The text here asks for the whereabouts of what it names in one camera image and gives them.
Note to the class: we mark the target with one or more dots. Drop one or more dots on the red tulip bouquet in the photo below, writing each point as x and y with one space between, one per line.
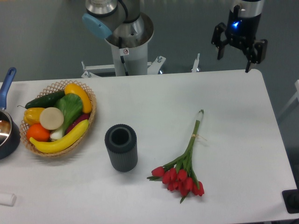
178 174

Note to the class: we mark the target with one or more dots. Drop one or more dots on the yellow bell pepper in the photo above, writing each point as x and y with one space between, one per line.
32 115

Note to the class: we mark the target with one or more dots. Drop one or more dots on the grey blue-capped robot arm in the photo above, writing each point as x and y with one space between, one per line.
127 30

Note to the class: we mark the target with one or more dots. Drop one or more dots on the yellow squash at back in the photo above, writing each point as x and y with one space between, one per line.
78 90

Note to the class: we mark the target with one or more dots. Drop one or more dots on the green cucumber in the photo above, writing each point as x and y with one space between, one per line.
45 101

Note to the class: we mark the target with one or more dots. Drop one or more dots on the black device at edge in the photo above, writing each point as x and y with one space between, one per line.
291 200

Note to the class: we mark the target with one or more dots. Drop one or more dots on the white cylinder object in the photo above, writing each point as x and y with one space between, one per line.
7 199

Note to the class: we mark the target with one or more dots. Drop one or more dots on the green bok choy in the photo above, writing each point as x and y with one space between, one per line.
71 106

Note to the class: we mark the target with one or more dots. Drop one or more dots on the blue-handled saucepan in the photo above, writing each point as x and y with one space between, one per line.
9 131

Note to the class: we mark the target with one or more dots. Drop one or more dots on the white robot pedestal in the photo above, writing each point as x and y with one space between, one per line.
127 62

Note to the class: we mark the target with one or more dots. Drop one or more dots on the orange fruit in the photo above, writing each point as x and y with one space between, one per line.
38 132

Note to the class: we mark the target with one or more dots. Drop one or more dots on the beige round disc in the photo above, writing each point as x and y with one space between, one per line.
51 118

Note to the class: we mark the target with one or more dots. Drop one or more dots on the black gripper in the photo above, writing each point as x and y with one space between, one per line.
240 33

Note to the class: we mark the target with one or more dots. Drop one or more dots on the white frame at right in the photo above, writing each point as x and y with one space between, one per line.
291 104

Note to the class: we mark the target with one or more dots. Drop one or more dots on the dark grey ribbed vase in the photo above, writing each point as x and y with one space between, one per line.
121 145

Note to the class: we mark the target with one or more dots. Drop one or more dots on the purple eggplant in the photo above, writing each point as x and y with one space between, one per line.
79 119

